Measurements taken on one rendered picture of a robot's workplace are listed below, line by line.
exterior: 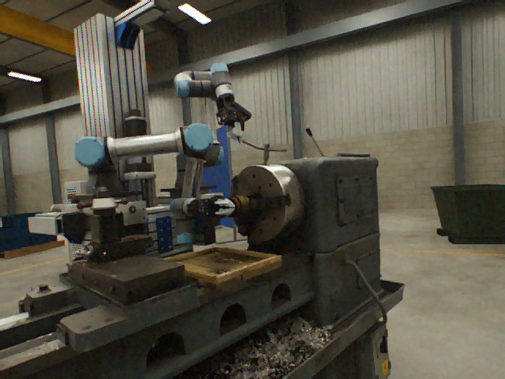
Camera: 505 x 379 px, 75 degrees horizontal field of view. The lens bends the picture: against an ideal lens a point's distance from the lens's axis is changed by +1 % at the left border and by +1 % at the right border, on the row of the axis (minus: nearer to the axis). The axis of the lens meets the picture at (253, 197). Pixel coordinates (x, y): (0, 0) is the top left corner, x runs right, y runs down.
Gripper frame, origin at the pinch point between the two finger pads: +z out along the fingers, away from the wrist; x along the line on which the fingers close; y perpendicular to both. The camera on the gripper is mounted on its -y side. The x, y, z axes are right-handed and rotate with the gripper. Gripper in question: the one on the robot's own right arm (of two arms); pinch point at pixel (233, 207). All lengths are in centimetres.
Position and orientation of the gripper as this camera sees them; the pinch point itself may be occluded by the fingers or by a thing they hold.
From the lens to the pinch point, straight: 119.0
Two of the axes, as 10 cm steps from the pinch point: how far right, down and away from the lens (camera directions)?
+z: 7.1, -0.1, -7.0
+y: -7.0, 0.8, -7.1
